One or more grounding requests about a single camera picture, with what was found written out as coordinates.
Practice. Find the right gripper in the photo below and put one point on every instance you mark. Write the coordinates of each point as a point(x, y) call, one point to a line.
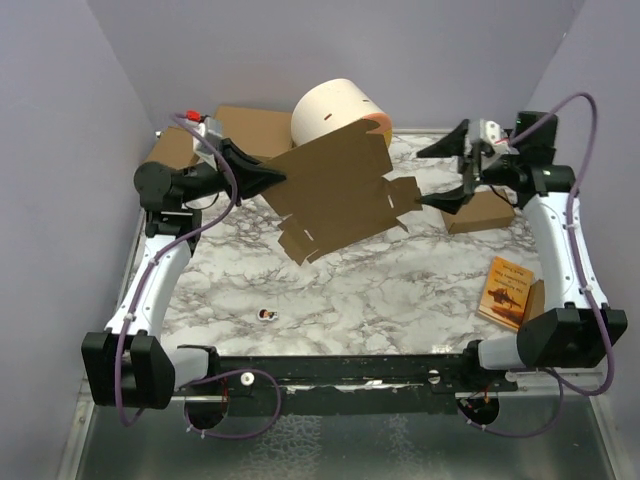
point(451, 146)

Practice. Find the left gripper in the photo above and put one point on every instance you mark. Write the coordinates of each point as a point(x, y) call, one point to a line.
point(250, 177)

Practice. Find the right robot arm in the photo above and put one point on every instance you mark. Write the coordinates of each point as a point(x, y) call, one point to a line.
point(578, 327)

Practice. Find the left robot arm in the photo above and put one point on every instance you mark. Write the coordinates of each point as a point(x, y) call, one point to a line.
point(126, 364)

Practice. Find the large folded cardboard box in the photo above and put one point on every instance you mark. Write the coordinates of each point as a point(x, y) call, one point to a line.
point(263, 134)

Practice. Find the small folded cardboard box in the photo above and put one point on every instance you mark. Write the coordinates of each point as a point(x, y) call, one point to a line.
point(487, 210)

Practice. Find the cardboard box under book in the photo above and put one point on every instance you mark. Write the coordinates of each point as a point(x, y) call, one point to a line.
point(535, 301)

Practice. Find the round cream drawer cabinet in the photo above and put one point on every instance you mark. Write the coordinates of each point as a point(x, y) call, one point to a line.
point(333, 105)

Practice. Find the orange paperback book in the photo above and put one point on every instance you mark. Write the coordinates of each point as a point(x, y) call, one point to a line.
point(505, 294)

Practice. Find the small cartoon sticker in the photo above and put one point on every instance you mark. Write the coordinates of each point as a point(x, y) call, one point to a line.
point(267, 315)

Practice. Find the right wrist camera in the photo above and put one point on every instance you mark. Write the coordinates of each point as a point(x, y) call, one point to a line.
point(488, 132)

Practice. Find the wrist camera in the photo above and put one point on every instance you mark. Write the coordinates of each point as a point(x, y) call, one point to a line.
point(488, 132)
point(211, 130)

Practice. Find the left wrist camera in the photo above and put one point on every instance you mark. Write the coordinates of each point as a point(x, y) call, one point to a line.
point(211, 130)

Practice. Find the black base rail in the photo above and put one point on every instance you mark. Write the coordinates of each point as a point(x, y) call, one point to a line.
point(342, 385)

